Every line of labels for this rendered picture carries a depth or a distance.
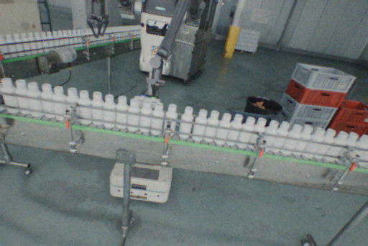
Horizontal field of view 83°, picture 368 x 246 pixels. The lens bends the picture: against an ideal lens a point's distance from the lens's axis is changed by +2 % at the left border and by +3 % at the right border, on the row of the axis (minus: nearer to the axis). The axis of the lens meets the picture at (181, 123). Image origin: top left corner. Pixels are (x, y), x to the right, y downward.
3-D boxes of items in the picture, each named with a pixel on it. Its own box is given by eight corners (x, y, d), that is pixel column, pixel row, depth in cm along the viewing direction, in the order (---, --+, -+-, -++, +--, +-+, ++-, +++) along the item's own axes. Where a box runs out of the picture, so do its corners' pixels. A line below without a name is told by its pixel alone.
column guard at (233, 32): (223, 57, 806) (231, 26, 751) (221, 55, 841) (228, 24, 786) (232, 58, 808) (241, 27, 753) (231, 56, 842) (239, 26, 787)
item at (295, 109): (292, 118, 292) (299, 103, 281) (277, 105, 327) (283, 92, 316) (330, 121, 301) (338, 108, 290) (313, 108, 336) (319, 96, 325)
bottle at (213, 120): (201, 135, 112) (208, 108, 104) (212, 137, 113) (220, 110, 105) (203, 142, 107) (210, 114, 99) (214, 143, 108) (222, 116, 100)
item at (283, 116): (284, 131, 304) (291, 117, 292) (272, 117, 339) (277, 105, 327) (323, 134, 312) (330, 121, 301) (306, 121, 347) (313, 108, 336)
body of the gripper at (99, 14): (86, 18, 92) (85, -2, 88) (95, 16, 101) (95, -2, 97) (101, 20, 92) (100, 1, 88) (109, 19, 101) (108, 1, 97)
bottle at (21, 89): (24, 108, 108) (16, 78, 99) (37, 109, 109) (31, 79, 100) (18, 114, 102) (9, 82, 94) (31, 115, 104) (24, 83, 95)
